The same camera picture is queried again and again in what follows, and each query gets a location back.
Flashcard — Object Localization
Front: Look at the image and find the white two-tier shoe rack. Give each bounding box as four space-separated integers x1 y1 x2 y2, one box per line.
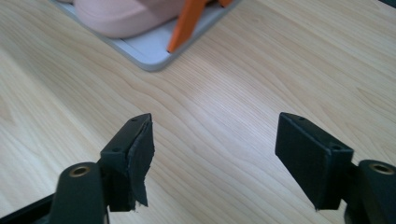
49 0 245 74

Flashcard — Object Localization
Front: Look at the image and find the pink slipper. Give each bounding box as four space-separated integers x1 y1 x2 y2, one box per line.
57 0 189 39

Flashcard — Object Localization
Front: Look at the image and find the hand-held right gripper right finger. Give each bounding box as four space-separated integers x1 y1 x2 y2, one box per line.
274 111 355 211

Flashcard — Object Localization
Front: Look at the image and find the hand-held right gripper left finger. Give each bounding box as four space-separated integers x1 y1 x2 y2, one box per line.
99 112 156 213

